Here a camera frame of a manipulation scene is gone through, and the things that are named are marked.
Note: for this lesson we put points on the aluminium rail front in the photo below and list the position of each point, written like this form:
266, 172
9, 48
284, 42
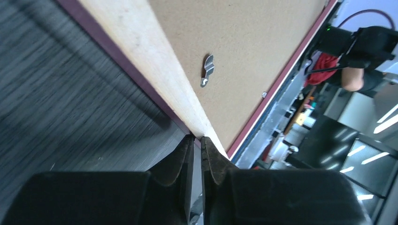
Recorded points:
261, 134

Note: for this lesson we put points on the person in red shirt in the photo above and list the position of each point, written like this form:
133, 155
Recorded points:
349, 78

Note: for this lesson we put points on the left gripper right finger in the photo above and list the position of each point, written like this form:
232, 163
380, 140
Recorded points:
234, 196

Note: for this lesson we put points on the metal frame turn clip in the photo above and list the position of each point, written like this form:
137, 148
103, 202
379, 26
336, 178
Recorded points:
208, 69

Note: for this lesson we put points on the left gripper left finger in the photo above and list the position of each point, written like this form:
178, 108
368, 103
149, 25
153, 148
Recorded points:
159, 196

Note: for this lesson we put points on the pink wooden picture frame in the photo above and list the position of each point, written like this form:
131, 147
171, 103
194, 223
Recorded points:
131, 34

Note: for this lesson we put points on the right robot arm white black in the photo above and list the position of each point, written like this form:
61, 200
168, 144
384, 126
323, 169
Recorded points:
373, 47

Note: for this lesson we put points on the brown frame backing board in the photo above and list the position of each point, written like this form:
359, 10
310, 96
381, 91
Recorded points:
251, 41

